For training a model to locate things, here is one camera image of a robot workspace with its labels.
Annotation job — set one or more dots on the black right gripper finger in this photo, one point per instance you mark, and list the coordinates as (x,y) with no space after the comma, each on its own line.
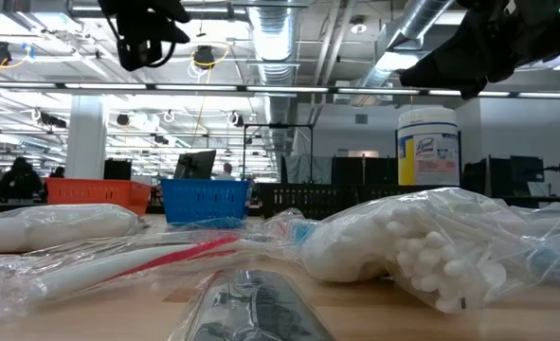
(450,71)

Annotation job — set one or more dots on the bag of cotton swabs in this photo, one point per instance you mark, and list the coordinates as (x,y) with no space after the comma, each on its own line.
(402,246)

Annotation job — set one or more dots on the blue plastic basket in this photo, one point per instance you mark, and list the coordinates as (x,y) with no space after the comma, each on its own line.
(204,201)

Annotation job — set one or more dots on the bag of white cotton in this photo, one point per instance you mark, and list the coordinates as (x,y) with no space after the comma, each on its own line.
(71,227)

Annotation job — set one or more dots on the bagged red white toothbrush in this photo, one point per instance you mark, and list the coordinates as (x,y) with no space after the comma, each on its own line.
(95,272)

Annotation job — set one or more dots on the Lysol wipes canister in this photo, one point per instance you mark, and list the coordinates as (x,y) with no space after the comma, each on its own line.
(428,151)

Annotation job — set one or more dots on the black desk monitor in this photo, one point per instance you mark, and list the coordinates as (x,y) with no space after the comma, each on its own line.
(526,169)

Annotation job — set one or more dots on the dark grey partition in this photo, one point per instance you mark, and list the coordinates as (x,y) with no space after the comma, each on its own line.
(355,170)

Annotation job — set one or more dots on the white building column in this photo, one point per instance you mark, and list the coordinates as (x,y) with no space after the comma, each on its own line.
(85,142)

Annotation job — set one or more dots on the overhead light strip bar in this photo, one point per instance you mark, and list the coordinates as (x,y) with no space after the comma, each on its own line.
(279,89)

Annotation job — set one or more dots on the black monitor back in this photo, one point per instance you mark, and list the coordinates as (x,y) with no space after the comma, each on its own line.
(117,169)

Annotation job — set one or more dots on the black computer monitor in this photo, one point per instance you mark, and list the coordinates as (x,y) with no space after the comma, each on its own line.
(196,165)

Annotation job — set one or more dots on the person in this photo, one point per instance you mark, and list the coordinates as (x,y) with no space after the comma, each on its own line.
(226,171)
(20,182)
(57,172)

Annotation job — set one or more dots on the orange plastic basket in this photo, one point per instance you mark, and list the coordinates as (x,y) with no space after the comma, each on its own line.
(95,192)

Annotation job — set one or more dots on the bagged black comb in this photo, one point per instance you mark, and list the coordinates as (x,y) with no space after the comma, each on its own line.
(256,308)

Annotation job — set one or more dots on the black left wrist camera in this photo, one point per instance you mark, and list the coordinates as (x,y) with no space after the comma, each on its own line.
(137,57)

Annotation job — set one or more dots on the silver ventilation duct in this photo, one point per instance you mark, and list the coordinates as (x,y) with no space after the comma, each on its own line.
(421,19)
(275,38)

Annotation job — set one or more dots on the black aluminium table frame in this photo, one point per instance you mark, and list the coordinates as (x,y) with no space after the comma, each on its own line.
(14,207)

